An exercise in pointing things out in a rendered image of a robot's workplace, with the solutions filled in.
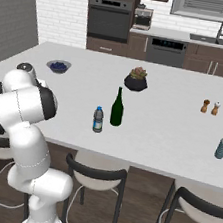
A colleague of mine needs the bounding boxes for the brown base cupboards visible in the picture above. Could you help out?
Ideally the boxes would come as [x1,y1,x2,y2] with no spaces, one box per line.
[182,42,223,79]

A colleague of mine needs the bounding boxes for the dark grey sink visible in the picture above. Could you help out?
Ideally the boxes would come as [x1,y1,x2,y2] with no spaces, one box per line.
[189,32,223,47]

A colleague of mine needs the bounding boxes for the green and pink succulent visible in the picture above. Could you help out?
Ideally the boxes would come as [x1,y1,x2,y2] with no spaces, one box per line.
[129,65,149,81]

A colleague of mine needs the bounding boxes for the brown pepper shaker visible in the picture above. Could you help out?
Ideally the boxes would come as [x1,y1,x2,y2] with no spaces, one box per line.
[199,98,211,115]

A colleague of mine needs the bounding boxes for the brown drawer under oven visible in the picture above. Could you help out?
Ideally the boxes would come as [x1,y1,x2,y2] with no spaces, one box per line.
[84,36,130,57]

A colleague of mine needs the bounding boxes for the green glass bottle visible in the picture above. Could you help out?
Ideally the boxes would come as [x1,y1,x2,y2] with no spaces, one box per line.
[108,85,128,128]

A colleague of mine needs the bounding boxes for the dark grey wall oven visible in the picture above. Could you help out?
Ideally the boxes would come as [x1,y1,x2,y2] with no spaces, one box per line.
[82,0,136,44]

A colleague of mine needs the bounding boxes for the dark grey tap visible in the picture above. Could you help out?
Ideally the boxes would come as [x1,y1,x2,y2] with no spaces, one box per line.
[215,16,223,41]

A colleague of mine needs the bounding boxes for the blueberries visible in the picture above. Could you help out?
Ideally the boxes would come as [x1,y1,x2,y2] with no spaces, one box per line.
[50,60,68,74]

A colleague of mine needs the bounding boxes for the grey bowl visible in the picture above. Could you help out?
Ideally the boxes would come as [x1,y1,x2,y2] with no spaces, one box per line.
[45,57,73,76]

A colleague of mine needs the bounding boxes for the silver coffee machine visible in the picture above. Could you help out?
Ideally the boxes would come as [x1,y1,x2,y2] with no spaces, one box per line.
[131,6,155,32]

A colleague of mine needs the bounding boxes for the black plant pot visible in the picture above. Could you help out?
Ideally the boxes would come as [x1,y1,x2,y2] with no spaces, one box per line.
[122,72,150,93]

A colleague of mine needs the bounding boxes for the small plastic bottle blue cap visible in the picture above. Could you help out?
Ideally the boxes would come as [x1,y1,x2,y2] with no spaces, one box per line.
[90,105,106,134]

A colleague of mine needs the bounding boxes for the brown narrow base cupboard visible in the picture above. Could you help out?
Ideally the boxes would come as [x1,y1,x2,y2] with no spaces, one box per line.
[126,31,150,61]

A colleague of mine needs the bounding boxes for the brown shaker with white top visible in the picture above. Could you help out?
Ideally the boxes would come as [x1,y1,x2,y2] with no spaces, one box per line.
[210,100,222,117]

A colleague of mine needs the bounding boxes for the dark grey dishwasher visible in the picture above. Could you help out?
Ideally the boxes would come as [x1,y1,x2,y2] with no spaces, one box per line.
[144,35,190,69]

